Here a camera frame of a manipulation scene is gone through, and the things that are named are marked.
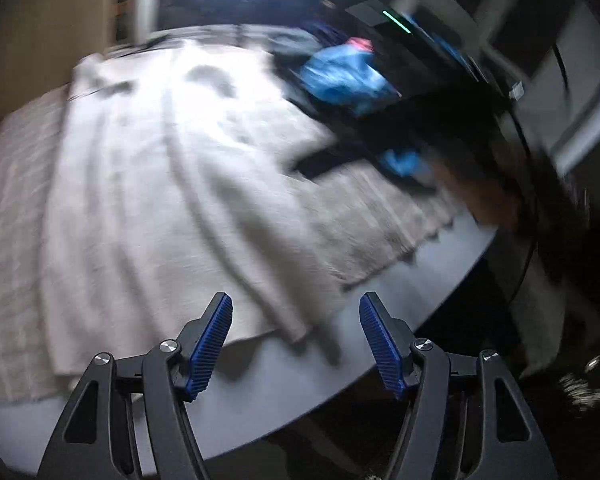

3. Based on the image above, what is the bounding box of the cream knit sweater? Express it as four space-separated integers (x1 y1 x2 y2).
39 40 343 378

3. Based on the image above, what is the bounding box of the white window frame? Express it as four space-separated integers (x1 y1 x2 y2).
132 0 168 48

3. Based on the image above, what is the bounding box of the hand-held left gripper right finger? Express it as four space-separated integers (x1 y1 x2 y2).
359 291 558 480

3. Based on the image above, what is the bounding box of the dark garment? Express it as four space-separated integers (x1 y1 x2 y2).
267 22 351 126

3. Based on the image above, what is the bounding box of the person's right hand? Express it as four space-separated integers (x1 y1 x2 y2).
430 157 528 235

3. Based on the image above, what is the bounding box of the beige checked cloth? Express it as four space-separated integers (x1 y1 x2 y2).
0 25 463 403

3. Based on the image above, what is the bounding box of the blue garment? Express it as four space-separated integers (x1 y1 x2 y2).
299 42 433 178

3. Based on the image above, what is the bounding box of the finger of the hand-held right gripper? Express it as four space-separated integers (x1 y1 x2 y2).
292 127 398 182

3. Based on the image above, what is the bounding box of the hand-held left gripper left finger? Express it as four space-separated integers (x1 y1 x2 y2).
37 291 234 480

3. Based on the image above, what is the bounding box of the person's dark sparkly clothing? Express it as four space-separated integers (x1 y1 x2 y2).
555 352 600 416

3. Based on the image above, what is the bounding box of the large beige panel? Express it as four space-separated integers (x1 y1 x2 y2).
0 0 148 128

